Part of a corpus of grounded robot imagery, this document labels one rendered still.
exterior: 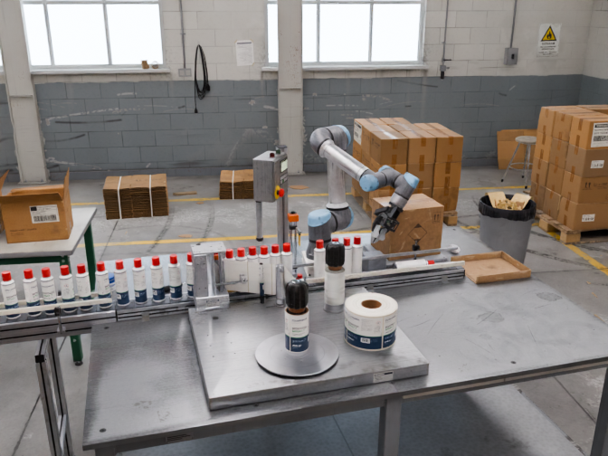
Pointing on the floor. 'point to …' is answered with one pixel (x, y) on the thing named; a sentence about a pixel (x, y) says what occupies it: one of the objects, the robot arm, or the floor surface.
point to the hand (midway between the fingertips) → (373, 240)
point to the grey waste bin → (506, 235)
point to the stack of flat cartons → (136, 196)
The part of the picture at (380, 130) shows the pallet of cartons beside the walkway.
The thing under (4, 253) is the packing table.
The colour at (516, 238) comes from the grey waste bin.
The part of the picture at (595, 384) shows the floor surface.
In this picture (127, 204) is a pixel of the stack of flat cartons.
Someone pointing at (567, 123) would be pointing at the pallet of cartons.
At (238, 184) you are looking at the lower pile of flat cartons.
